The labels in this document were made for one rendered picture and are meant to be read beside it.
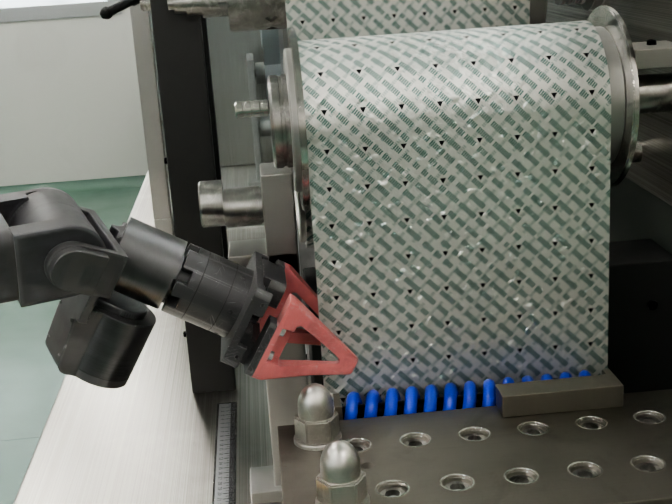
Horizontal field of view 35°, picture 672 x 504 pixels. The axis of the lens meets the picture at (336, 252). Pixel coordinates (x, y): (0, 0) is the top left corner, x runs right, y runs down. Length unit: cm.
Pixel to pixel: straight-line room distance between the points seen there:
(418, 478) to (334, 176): 24
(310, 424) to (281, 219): 19
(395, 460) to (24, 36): 584
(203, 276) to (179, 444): 35
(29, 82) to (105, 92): 44
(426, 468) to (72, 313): 29
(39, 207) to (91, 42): 566
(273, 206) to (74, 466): 37
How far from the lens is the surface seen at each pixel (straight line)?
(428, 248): 83
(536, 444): 79
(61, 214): 77
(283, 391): 95
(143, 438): 114
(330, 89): 81
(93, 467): 110
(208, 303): 81
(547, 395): 83
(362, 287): 84
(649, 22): 102
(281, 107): 83
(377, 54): 83
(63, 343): 83
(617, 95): 85
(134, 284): 81
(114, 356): 83
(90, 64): 645
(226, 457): 108
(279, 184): 88
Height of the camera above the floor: 139
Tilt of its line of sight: 17 degrees down
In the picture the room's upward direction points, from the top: 4 degrees counter-clockwise
